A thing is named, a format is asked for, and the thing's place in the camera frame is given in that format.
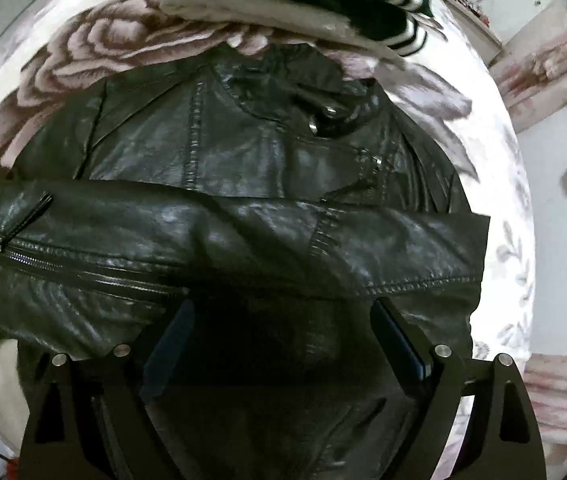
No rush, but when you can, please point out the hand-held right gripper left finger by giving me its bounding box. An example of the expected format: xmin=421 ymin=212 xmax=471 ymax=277
xmin=17 ymin=297 xmax=199 ymax=480

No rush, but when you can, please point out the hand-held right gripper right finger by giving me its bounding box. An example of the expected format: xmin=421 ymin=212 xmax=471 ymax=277
xmin=369 ymin=297 xmax=549 ymax=480

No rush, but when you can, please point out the black leather jacket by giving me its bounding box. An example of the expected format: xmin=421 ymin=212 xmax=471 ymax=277
xmin=0 ymin=42 xmax=491 ymax=480

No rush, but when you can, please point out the floral printed blanket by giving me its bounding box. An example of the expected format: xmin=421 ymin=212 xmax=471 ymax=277
xmin=0 ymin=0 xmax=537 ymax=480

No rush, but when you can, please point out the pink floral curtain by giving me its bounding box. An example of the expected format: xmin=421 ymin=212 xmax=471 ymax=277
xmin=488 ymin=2 xmax=567 ymax=108

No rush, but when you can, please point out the green white-striped garment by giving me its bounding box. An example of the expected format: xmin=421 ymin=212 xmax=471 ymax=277
xmin=130 ymin=0 xmax=437 ymax=57

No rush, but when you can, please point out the beige folded cloth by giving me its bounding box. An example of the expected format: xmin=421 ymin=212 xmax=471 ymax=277
xmin=159 ymin=0 xmax=364 ymax=41

